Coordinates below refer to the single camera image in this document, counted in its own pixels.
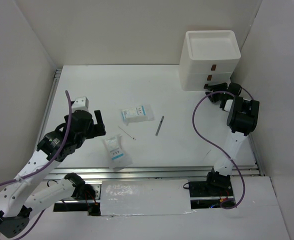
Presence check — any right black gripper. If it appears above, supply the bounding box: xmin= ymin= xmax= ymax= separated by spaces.
xmin=206 ymin=82 xmax=229 ymax=103

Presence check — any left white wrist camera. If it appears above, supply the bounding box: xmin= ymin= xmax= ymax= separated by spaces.
xmin=71 ymin=96 xmax=89 ymax=113

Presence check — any cotton pad packet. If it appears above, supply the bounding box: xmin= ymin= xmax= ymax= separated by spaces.
xmin=102 ymin=134 xmax=133 ymax=169
xmin=120 ymin=104 xmax=154 ymax=126

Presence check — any white drawer organizer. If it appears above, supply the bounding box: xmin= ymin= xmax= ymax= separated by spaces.
xmin=179 ymin=30 xmax=242 ymax=92

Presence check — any white taped cover plate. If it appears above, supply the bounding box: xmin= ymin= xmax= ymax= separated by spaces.
xmin=100 ymin=179 xmax=192 ymax=216

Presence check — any white drawer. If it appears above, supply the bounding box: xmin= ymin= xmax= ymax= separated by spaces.
xmin=182 ymin=81 xmax=228 ymax=91
xmin=179 ymin=72 xmax=232 ymax=82

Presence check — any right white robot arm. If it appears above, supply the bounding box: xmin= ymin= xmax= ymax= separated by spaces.
xmin=204 ymin=82 xmax=260 ymax=196

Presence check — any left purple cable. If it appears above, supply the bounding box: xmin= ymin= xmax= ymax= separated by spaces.
xmin=0 ymin=90 xmax=74 ymax=240

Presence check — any houndstooth eyeliner pen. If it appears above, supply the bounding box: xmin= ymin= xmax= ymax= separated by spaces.
xmin=155 ymin=115 xmax=165 ymax=136

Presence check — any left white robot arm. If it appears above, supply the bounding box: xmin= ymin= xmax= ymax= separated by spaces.
xmin=0 ymin=110 xmax=106 ymax=239

